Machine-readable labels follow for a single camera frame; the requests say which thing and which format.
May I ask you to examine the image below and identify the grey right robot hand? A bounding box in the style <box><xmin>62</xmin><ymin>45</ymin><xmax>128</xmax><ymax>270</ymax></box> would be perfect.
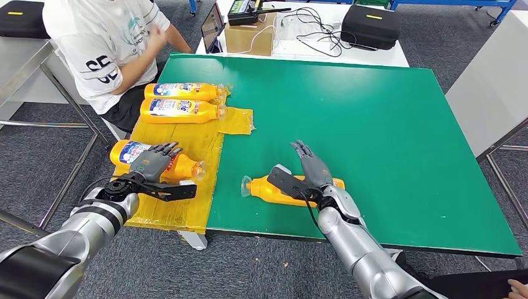
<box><xmin>290</xmin><ymin>139</ymin><xmax>334</xmax><ymax>191</ymax></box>

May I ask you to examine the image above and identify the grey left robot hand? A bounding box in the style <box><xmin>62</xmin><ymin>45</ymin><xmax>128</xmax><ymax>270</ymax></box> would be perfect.
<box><xmin>128</xmin><ymin>141</ymin><xmax>184</xmax><ymax>184</ymax></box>

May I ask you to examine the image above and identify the orange detergent bottle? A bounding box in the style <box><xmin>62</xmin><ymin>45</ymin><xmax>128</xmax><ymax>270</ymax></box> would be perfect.
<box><xmin>109</xmin><ymin>139</ymin><xmax>207</xmax><ymax>183</ymax></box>
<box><xmin>144</xmin><ymin>82</ymin><xmax>227</xmax><ymax>103</ymax></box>
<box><xmin>240</xmin><ymin>175</ymin><xmax>346</xmax><ymax>209</ymax></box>
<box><xmin>140</xmin><ymin>98</ymin><xmax>227</xmax><ymax>125</ymax></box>

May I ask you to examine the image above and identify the yellow taped mat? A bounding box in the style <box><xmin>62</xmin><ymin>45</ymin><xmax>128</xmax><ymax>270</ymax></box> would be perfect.
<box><xmin>111</xmin><ymin>84</ymin><xmax>255</xmax><ymax>235</ymax></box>

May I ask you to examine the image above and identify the white table foot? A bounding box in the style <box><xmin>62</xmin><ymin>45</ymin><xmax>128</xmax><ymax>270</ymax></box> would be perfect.
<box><xmin>178</xmin><ymin>230</ymin><xmax>209</xmax><ymax>251</ymax></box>

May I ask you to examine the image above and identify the white table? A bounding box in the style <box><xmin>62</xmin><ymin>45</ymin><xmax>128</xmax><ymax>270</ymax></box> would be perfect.
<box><xmin>194</xmin><ymin>0</ymin><xmax>410</xmax><ymax>68</ymax></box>

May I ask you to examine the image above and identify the clear plastic box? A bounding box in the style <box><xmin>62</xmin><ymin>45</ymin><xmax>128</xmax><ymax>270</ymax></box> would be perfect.
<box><xmin>275</xmin><ymin>14</ymin><xmax>314</xmax><ymax>42</ymax></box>

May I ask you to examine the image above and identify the brown cardboard box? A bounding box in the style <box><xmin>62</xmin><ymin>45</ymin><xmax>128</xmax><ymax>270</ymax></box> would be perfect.
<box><xmin>224</xmin><ymin>11</ymin><xmax>278</xmax><ymax>57</ymax></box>

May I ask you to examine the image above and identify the black tablet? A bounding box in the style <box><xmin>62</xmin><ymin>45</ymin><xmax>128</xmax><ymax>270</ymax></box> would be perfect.
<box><xmin>200</xmin><ymin>2</ymin><xmax>225</xmax><ymax>54</ymax></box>

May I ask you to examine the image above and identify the black case with yellow tag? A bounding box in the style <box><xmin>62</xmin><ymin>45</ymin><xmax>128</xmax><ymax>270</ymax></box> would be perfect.
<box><xmin>0</xmin><ymin>0</ymin><xmax>51</xmax><ymax>40</ymax></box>
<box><xmin>341</xmin><ymin>4</ymin><xmax>402</xmax><ymax>51</ymax></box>

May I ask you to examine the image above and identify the black remote controller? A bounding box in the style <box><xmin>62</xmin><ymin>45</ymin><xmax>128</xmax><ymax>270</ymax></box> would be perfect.
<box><xmin>227</xmin><ymin>0</ymin><xmax>293</xmax><ymax>26</ymax></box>

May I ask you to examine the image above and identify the pale grey table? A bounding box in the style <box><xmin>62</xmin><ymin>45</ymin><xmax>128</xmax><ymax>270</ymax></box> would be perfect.
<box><xmin>445</xmin><ymin>10</ymin><xmax>528</xmax><ymax>232</ymax></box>

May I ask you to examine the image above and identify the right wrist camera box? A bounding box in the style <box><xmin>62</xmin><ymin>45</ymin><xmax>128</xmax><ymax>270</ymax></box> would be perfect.
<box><xmin>266</xmin><ymin>164</ymin><xmax>318</xmax><ymax>203</ymax></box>

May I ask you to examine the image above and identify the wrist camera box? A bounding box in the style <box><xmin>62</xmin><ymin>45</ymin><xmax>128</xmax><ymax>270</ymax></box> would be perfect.
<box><xmin>266</xmin><ymin>164</ymin><xmax>318</xmax><ymax>203</ymax></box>
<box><xmin>123</xmin><ymin>172</ymin><xmax>198</xmax><ymax>203</ymax></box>

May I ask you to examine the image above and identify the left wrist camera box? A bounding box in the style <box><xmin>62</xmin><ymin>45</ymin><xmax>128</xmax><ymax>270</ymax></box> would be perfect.
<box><xmin>123</xmin><ymin>172</ymin><xmax>198</xmax><ymax>203</ymax></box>

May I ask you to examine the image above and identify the black cable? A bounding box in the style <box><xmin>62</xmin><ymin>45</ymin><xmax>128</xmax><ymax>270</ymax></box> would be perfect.
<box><xmin>285</xmin><ymin>6</ymin><xmax>378</xmax><ymax>59</ymax></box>

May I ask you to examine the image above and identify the thin white cable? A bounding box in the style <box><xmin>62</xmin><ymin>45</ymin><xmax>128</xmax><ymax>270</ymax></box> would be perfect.
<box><xmin>230</xmin><ymin>24</ymin><xmax>278</xmax><ymax>57</ymax></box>

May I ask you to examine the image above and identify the steel frame table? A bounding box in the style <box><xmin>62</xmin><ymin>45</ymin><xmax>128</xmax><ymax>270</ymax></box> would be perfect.
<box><xmin>0</xmin><ymin>39</ymin><xmax>112</xmax><ymax>240</ymax></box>

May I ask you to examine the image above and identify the blue metal frame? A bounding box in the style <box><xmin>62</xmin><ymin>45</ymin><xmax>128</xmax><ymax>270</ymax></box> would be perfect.
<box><xmin>389</xmin><ymin>0</ymin><xmax>519</xmax><ymax>26</ymax></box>

